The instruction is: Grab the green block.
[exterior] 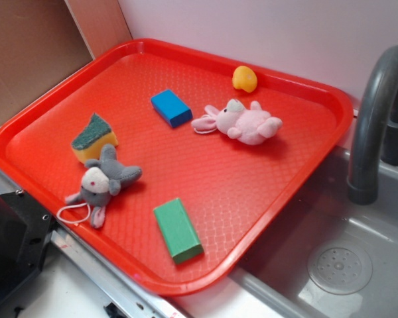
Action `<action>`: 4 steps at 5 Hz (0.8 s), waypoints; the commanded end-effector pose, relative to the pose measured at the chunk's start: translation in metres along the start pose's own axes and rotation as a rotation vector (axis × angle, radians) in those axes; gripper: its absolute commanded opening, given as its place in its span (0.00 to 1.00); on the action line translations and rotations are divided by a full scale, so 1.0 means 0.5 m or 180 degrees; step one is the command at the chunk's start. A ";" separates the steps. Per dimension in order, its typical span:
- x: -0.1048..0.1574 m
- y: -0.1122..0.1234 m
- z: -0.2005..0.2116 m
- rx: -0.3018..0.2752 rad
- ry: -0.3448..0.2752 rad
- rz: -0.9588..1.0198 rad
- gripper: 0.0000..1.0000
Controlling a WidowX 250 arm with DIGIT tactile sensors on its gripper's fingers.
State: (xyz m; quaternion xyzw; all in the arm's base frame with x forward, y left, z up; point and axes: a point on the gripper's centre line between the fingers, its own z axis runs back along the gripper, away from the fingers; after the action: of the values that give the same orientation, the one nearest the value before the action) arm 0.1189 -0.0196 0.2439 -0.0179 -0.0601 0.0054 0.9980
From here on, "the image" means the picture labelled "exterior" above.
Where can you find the blue rectangular block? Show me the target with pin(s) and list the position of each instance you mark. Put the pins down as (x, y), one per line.
(171, 108)

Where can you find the green rectangular block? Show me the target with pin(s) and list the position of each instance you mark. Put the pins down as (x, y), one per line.
(179, 234)

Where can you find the red plastic tray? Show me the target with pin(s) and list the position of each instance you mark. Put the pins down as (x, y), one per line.
(231, 191)

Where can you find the pink plush rabbit toy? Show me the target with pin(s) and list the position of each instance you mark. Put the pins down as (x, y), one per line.
(251, 126)

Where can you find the yellow rubber duck toy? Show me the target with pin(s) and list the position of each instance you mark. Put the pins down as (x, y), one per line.
(244, 78)

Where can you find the grey plush mouse toy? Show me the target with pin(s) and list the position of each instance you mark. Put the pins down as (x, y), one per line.
(104, 179)

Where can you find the brown cardboard panel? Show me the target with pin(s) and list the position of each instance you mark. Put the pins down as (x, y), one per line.
(44, 42)

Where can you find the grey plastic sink basin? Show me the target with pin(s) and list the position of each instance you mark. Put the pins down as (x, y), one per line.
(274, 269)

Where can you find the round sink drain cover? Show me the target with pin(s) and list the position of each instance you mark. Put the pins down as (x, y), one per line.
(339, 267)

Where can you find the yellow green sponge wedge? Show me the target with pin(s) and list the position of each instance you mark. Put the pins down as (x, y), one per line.
(88, 144)

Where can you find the silver metal rail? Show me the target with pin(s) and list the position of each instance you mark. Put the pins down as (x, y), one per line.
(75, 282)

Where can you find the grey plastic faucet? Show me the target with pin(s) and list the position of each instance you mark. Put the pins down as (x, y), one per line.
(376, 134)

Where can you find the black metal bracket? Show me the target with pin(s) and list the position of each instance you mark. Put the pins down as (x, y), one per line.
(25, 231)

